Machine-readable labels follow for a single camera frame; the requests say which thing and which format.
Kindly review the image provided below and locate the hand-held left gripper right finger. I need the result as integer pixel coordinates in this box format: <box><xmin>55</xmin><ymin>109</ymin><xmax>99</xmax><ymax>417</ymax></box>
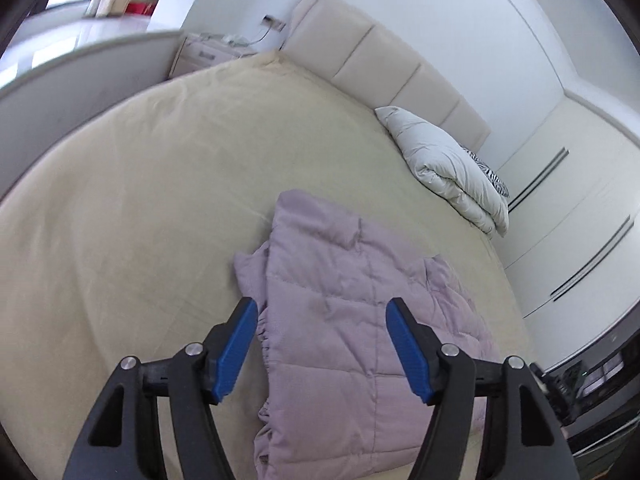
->
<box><xmin>386</xmin><ymin>297</ymin><xmax>576</xmax><ymax>480</ymax></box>

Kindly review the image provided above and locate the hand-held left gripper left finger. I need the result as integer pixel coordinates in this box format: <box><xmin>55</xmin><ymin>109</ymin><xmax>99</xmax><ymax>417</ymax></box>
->
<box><xmin>62</xmin><ymin>297</ymin><xmax>259</xmax><ymax>480</ymax></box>

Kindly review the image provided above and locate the mauve quilted down coat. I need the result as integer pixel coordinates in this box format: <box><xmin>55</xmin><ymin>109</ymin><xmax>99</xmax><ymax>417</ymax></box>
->
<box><xmin>233</xmin><ymin>190</ymin><xmax>501</xmax><ymax>480</ymax></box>

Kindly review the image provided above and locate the dark tv cabinet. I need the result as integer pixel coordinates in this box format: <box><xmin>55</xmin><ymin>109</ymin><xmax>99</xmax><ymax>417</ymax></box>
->
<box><xmin>530</xmin><ymin>310</ymin><xmax>640</xmax><ymax>458</ymax></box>

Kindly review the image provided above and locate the bed with beige sheet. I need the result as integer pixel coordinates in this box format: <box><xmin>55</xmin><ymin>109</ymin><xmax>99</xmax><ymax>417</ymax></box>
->
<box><xmin>0</xmin><ymin>50</ymin><xmax>536</xmax><ymax>480</ymax></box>

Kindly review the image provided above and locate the folded cream duvet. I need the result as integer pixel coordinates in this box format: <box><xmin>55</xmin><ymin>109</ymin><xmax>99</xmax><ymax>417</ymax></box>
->
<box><xmin>375</xmin><ymin>106</ymin><xmax>510</xmax><ymax>238</ymax></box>

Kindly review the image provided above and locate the white wardrobe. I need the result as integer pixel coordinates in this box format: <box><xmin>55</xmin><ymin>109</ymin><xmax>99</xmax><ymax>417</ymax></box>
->
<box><xmin>492</xmin><ymin>95</ymin><xmax>640</xmax><ymax>371</ymax></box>

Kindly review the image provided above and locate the zebra print pillow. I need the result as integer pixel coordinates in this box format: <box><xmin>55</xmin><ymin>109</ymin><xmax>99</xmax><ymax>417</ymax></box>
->
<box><xmin>460</xmin><ymin>146</ymin><xmax>510</xmax><ymax>199</ymax></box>

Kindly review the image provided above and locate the white nightstand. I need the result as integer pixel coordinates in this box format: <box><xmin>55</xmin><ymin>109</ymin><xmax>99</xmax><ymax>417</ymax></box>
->
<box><xmin>167</xmin><ymin>33</ymin><xmax>261</xmax><ymax>80</ymax></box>

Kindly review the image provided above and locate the cream padded headboard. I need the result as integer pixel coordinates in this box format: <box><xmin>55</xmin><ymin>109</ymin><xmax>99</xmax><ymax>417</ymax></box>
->
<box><xmin>280</xmin><ymin>0</ymin><xmax>492</xmax><ymax>153</ymax></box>

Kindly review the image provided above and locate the white partition panel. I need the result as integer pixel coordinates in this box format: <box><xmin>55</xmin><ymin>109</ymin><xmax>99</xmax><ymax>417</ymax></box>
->
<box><xmin>0</xmin><ymin>30</ymin><xmax>187</xmax><ymax>201</ymax></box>

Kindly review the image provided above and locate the long black wardrobe handle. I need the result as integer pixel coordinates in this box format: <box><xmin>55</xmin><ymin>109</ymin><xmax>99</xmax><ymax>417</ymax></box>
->
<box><xmin>507</xmin><ymin>147</ymin><xmax>570</xmax><ymax>212</ymax></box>
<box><xmin>550</xmin><ymin>215</ymin><xmax>635</xmax><ymax>302</ymax></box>

